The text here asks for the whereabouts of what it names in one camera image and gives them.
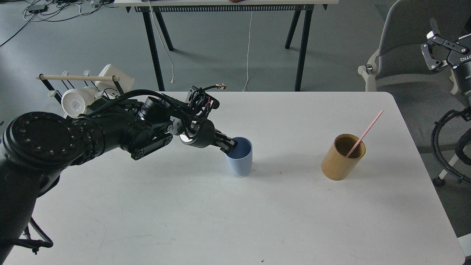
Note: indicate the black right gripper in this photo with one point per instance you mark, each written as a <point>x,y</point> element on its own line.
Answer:
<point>459,58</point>

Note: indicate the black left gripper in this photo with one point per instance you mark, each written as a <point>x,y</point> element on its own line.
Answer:
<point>207,136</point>

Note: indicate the blue plastic cup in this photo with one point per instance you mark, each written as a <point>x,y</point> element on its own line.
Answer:
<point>240,157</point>

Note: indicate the pink chopstick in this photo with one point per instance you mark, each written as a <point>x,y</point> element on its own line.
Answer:
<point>360,139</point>

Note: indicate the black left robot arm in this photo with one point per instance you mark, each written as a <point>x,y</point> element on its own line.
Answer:
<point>37,146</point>

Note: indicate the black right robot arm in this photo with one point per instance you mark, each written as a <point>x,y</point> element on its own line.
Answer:
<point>459,148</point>

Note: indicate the white cup on rack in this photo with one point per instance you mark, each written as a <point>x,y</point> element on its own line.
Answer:
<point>75,101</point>

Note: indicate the grey office chair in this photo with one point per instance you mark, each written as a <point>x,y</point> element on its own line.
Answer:
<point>405,29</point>

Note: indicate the bamboo cylinder holder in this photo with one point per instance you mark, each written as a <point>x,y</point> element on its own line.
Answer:
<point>344,154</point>

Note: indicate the black trestle background table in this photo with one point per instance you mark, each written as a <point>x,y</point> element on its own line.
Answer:
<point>230,19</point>

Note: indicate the black wire cup rack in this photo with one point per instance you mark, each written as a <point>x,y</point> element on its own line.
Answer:
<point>109,84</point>

